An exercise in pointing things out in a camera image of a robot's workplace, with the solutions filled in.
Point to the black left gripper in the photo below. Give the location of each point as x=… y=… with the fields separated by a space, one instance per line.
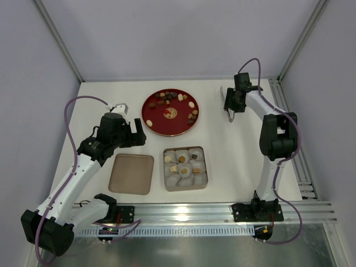
x=133 y=136

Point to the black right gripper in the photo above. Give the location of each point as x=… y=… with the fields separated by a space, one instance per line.
x=231 y=100

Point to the metal serving tongs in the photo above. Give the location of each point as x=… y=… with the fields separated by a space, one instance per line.
x=230 y=113

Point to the cream round chocolate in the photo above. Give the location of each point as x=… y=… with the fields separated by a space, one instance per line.
x=167 y=159

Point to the gold tin lid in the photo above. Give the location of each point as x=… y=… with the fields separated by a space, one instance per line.
x=131 y=174

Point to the gold tin box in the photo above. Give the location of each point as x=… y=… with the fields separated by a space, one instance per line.
x=177 y=181

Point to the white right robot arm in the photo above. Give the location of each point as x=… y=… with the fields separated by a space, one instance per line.
x=278 y=142

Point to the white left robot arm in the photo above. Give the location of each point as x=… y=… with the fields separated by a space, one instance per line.
x=53 y=225

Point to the round red lacquer tray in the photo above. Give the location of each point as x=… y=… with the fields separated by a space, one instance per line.
x=172 y=116

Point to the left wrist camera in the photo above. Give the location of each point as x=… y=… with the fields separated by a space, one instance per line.
x=120 y=108

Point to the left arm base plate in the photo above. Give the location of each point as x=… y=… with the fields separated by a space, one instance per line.
x=124 y=215

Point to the slotted cable duct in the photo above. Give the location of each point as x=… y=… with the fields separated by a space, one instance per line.
x=149 y=231

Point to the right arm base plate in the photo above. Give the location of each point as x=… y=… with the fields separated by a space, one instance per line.
x=245 y=213

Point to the aluminium side rail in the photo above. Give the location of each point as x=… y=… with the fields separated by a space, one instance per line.
x=296 y=155

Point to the aluminium frame post right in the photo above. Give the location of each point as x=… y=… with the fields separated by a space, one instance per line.
x=307 y=30

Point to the aluminium frame post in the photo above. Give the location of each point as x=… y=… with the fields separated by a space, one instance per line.
x=307 y=30
x=45 y=16

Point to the aluminium front rail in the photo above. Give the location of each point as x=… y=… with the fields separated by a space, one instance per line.
x=294 y=212

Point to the aluminium frame post left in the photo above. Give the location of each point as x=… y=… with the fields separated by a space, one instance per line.
x=45 y=16

